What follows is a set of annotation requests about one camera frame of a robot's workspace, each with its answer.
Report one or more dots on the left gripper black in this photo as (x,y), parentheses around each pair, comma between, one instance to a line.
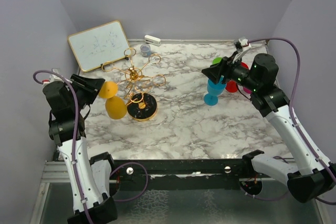
(92,86)

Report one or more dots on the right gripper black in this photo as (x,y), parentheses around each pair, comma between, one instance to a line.
(223,68)

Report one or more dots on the green wine glass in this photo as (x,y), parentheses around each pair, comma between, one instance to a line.
(217,60)

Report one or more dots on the blue wine glass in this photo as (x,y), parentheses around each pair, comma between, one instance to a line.
(213,91)

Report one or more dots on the red wine glass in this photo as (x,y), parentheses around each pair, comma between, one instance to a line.
(231,85)

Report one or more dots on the pink wine glass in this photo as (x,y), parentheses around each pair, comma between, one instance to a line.
(247,90)

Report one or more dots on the orange wine glass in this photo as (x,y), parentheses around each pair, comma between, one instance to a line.
(115,106)

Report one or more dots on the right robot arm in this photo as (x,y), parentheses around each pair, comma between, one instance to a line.
(313,173)

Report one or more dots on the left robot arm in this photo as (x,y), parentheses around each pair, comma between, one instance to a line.
(89,176)

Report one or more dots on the small clear plastic cup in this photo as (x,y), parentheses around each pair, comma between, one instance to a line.
(145,50)

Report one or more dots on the white eraser box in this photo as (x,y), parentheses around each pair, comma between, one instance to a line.
(152,40)

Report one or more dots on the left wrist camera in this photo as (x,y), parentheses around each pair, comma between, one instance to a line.
(55,77)

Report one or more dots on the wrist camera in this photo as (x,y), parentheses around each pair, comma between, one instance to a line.
(55,77)
(242,46)

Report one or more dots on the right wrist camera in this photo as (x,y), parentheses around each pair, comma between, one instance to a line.
(242,46)

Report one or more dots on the small whiteboard gold frame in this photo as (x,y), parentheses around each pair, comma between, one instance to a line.
(96,46)

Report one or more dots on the gold wire glass rack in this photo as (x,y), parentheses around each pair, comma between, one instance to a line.
(134,88)

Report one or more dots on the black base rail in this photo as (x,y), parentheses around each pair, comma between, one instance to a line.
(181,174)

